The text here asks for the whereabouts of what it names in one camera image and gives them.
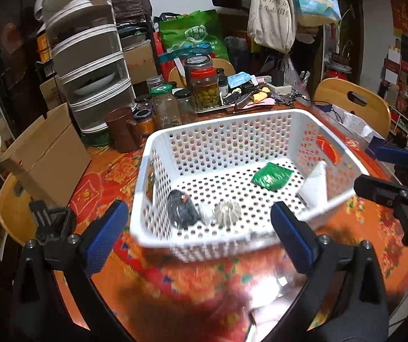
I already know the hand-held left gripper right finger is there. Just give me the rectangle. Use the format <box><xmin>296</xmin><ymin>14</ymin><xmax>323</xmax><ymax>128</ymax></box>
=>
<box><xmin>261</xmin><ymin>201</ymin><xmax>390</xmax><ymax>342</ymax></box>

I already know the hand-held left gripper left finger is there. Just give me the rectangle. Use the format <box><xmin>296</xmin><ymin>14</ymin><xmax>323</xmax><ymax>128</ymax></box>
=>
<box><xmin>9</xmin><ymin>200</ymin><xmax>138</xmax><ymax>342</ymax></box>

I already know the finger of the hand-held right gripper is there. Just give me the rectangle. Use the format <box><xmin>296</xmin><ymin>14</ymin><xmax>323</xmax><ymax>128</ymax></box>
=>
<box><xmin>354</xmin><ymin>174</ymin><xmax>408</xmax><ymax>247</ymax></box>
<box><xmin>375</xmin><ymin>145</ymin><xmax>408</xmax><ymax>188</ymax></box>

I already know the white cartoon print packet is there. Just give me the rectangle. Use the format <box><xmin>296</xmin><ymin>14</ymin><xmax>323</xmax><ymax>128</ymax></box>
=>
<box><xmin>296</xmin><ymin>160</ymin><xmax>330</xmax><ymax>211</ymax></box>

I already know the green foil packet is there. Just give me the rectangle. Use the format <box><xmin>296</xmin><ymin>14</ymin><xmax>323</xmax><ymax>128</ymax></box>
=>
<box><xmin>251</xmin><ymin>162</ymin><xmax>294</xmax><ymax>190</ymax></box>

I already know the white flower-shaped foam piece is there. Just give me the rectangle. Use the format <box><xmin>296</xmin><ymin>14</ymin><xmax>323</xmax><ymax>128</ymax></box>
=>
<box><xmin>213</xmin><ymin>201</ymin><xmax>242</xmax><ymax>227</ymax></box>

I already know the black plastic bundle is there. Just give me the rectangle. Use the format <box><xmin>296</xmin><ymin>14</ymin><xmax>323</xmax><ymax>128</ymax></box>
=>
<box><xmin>167</xmin><ymin>189</ymin><xmax>202</xmax><ymax>229</ymax></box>

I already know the small white cloth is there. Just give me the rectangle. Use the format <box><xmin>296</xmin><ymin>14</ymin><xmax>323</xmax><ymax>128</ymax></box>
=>
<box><xmin>198</xmin><ymin>205</ymin><xmax>216</xmax><ymax>224</ymax></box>

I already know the white perforated plastic basket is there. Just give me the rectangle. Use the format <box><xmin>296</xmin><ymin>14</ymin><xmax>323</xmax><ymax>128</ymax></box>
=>
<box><xmin>130</xmin><ymin>109</ymin><xmax>370</xmax><ymax>265</ymax></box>

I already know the white paper bag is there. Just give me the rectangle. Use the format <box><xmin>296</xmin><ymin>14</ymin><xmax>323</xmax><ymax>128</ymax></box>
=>
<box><xmin>331</xmin><ymin>104</ymin><xmax>387</xmax><ymax>144</ymax></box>

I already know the black clamp stand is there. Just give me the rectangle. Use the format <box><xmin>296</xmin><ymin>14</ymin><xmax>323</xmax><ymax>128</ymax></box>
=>
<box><xmin>29</xmin><ymin>199</ymin><xmax>78</xmax><ymax>253</ymax></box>

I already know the green woven mat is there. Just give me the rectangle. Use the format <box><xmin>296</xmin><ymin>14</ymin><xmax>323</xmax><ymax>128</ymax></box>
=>
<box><xmin>82</xmin><ymin>133</ymin><xmax>112</xmax><ymax>147</ymax></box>

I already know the large open cardboard box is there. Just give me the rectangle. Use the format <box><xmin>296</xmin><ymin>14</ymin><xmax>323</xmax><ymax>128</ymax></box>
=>
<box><xmin>0</xmin><ymin>103</ymin><xmax>93</xmax><ymax>208</ymax></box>

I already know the brown ceramic mug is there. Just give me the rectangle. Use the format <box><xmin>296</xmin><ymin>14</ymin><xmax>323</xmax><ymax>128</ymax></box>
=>
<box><xmin>105</xmin><ymin>107</ymin><xmax>143</xmax><ymax>152</ymax></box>

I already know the jar with orange contents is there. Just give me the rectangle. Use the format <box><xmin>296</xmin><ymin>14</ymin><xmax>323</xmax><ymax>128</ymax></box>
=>
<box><xmin>133</xmin><ymin>109</ymin><xmax>157</xmax><ymax>138</ymax></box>

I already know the clear plastic bag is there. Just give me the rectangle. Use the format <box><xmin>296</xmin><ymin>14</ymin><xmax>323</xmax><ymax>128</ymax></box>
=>
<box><xmin>281</xmin><ymin>54</ymin><xmax>312</xmax><ymax>97</ymax></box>

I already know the white power strip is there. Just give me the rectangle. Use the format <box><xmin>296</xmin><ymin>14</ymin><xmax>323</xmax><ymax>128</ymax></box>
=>
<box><xmin>265</xmin><ymin>78</ymin><xmax>292</xmax><ymax>95</ymax></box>

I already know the pink paper sheet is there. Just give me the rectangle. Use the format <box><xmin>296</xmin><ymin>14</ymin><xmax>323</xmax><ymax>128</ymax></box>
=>
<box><xmin>240</xmin><ymin>99</ymin><xmax>276</xmax><ymax>110</ymax></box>

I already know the green-lid glass jar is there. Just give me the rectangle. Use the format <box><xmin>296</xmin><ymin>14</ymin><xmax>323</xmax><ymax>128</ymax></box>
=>
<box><xmin>150</xmin><ymin>84</ymin><xmax>183</xmax><ymax>129</ymax></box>

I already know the small cardboard box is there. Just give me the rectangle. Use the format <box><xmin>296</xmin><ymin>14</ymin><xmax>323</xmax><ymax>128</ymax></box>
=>
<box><xmin>39</xmin><ymin>76</ymin><xmax>70</xmax><ymax>112</ymax></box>

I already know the small black-lid glass jar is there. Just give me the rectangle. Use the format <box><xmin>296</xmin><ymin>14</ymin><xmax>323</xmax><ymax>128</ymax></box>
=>
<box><xmin>173</xmin><ymin>89</ymin><xmax>198</xmax><ymax>124</ymax></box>

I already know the blue face mask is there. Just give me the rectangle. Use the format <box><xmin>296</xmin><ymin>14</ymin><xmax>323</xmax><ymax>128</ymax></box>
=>
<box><xmin>228</xmin><ymin>72</ymin><xmax>259</xmax><ymax>88</ymax></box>

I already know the brown cardboard box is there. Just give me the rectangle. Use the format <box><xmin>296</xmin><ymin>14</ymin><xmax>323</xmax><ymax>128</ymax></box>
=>
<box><xmin>121</xmin><ymin>40</ymin><xmax>157</xmax><ymax>87</ymax></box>

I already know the beige canvas tote bag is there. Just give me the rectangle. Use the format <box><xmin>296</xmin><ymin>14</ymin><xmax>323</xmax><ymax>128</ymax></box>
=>
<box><xmin>247</xmin><ymin>0</ymin><xmax>297</xmax><ymax>53</ymax></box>

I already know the large black-lid glass jar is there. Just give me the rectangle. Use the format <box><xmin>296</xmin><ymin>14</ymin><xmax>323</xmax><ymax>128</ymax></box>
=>
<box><xmin>183</xmin><ymin>56</ymin><xmax>214</xmax><ymax>79</ymax></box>

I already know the orange container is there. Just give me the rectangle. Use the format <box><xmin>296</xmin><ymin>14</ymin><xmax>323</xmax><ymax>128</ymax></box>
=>
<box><xmin>36</xmin><ymin>33</ymin><xmax>54</xmax><ymax>62</ymax></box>

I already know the green shopping bag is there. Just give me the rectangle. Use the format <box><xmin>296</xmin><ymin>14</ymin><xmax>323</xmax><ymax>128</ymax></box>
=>
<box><xmin>158</xmin><ymin>9</ymin><xmax>230</xmax><ymax>62</ymax></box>

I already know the wooden chair with handle slot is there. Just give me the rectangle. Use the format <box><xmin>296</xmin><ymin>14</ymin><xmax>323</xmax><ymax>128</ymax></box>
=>
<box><xmin>313</xmin><ymin>78</ymin><xmax>392</xmax><ymax>140</ymax></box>
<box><xmin>0</xmin><ymin>173</ymin><xmax>40</xmax><ymax>247</ymax></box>

